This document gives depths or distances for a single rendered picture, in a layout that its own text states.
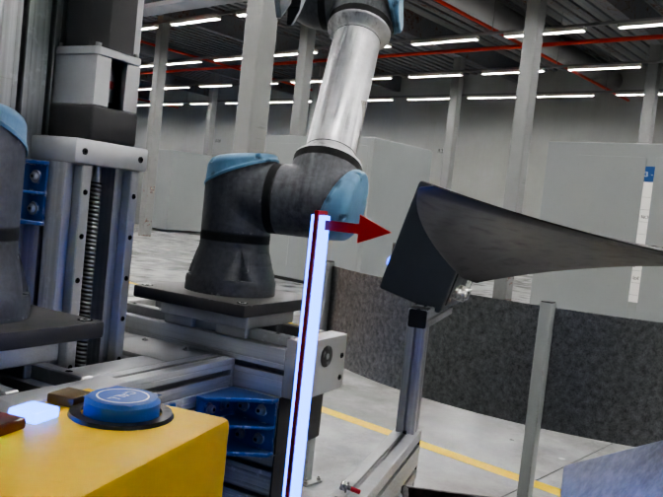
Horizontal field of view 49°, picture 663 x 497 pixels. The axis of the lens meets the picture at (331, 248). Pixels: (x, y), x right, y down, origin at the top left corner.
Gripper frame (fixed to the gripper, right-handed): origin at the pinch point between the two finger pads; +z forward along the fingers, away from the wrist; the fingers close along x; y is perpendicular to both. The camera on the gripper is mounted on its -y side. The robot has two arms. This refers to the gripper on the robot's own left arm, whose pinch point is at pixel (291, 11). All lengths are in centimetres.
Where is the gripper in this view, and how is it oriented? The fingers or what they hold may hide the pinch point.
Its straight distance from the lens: 94.2
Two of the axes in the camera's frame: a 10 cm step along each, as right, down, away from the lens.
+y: -9.4, -1.2, 3.2
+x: -3.3, 0.2, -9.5
